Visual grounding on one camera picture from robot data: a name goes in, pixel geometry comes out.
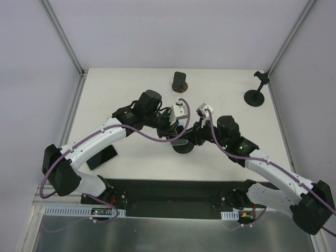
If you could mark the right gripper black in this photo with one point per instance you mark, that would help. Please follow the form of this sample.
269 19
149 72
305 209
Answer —
197 134

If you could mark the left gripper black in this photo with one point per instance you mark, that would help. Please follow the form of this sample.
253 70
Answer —
165 128

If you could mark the black round base phone stand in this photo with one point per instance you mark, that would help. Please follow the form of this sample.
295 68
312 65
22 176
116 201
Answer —
182 145

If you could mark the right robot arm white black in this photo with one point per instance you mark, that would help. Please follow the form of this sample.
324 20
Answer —
309 204

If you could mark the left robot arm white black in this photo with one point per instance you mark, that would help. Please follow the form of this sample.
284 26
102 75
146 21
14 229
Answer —
61 165

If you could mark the black stand with brown base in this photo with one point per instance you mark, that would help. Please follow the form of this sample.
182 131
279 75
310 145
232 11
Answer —
179 82

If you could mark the green case phone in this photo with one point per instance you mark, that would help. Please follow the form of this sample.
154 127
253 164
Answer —
102 157

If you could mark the black tall corner phone stand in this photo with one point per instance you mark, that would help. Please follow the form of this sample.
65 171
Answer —
255 98

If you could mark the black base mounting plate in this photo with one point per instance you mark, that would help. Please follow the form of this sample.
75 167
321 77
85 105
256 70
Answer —
177 199

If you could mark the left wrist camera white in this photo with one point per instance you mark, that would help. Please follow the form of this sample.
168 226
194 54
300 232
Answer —
178 111

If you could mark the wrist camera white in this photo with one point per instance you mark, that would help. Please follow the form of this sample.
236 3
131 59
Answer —
178 111
204 111

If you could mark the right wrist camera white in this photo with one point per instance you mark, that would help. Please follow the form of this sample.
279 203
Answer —
204 111

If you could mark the right white cable duct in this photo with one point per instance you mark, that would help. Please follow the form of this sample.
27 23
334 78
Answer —
230 216

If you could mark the white cable duct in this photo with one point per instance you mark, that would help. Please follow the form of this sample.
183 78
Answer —
76 211
230 216

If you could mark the left white cable duct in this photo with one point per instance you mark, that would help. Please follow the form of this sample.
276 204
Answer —
76 211

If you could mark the left aluminium frame post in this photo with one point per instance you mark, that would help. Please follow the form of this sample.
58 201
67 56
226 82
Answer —
46 5

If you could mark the aluminium frame post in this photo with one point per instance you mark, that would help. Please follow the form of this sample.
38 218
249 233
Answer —
46 5
302 18

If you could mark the right aluminium frame post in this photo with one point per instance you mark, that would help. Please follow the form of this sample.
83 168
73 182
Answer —
302 18

